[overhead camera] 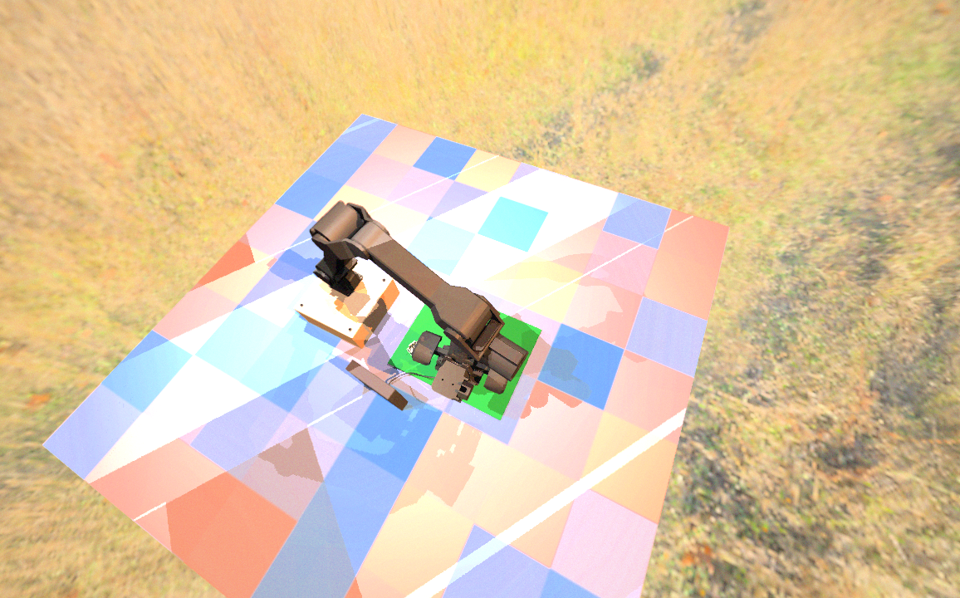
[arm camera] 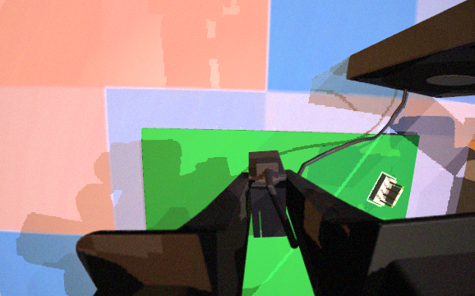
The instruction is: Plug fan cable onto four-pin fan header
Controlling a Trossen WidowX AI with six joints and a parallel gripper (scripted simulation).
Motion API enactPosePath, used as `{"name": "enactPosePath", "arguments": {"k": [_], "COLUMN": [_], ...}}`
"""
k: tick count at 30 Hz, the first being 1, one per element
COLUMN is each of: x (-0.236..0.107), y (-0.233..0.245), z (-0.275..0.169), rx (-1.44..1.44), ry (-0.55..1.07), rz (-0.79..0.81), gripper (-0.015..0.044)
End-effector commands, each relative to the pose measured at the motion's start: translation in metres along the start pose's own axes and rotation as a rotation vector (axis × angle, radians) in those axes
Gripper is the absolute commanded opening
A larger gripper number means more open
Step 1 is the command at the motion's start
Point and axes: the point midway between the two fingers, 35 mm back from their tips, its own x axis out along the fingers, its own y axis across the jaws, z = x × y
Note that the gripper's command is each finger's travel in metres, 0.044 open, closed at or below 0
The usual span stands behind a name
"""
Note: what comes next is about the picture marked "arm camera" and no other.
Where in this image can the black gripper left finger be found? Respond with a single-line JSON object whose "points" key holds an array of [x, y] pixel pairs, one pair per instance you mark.
{"points": [[208, 253]]}

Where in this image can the black square cooling fan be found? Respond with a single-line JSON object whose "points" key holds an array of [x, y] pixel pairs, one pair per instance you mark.
{"points": [[435, 57]]}

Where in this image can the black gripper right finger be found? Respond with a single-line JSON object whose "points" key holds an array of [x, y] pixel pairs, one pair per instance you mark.
{"points": [[346, 250]]}

